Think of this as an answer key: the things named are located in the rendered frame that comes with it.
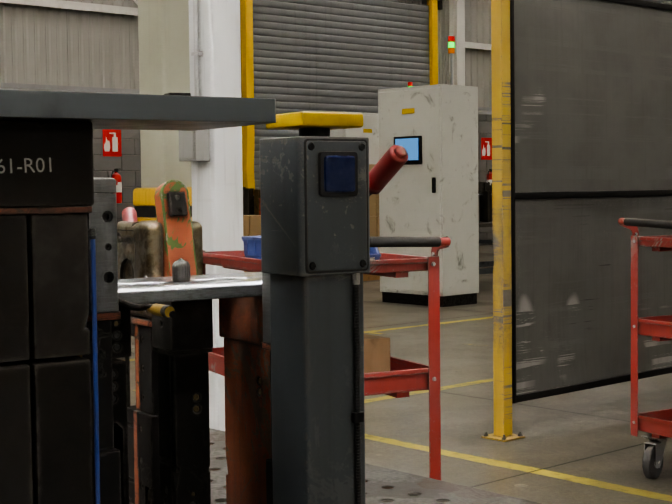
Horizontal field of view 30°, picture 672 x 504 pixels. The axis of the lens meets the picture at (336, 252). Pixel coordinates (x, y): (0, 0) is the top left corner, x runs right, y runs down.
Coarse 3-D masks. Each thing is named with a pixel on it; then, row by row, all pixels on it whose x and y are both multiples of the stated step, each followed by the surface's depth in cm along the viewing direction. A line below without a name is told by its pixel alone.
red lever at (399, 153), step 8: (392, 152) 110; (400, 152) 110; (384, 160) 111; (392, 160) 110; (400, 160) 110; (376, 168) 112; (384, 168) 111; (392, 168) 111; (400, 168) 112; (376, 176) 112; (384, 176) 112; (392, 176) 112; (376, 184) 113; (384, 184) 113; (376, 192) 114
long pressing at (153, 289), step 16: (256, 272) 147; (128, 288) 122; (144, 288) 122; (160, 288) 123; (176, 288) 124; (192, 288) 125; (208, 288) 126; (224, 288) 127; (240, 288) 128; (256, 288) 129
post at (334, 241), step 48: (288, 144) 101; (336, 144) 101; (288, 192) 101; (336, 192) 101; (288, 240) 101; (336, 240) 101; (288, 288) 103; (336, 288) 102; (288, 336) 103; (336, 336) 102; (288, 384) 103; (336, 384) 102; (288, 432) 103; (336, 432) 103; (288, 480) 104; (336, 480) 103
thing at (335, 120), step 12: (276, 120) 103; (288, 120) 101; (300, 120) 100; (312, 120) 100; (324, 120) 101; (336, 120) 101; (348, 120) 102; (360, 120) 103; (300, 132) 103; (312, 132) 102; (324, 132) 103
